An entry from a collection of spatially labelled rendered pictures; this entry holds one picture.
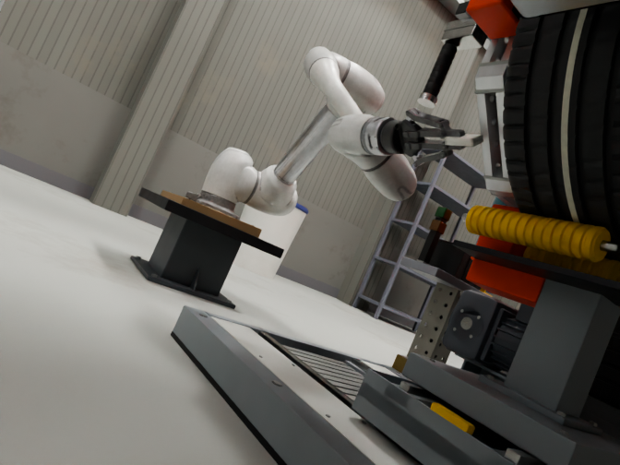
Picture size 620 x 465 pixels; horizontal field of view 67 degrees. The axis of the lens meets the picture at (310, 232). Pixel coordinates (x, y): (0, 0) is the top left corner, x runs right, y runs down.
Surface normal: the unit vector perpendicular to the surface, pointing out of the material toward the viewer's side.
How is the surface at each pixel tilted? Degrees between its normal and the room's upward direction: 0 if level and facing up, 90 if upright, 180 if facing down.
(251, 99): 90
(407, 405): 90
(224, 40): 90
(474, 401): 90
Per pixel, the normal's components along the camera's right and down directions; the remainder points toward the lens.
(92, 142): 0.49, 0.17
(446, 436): -0.73, -0.36
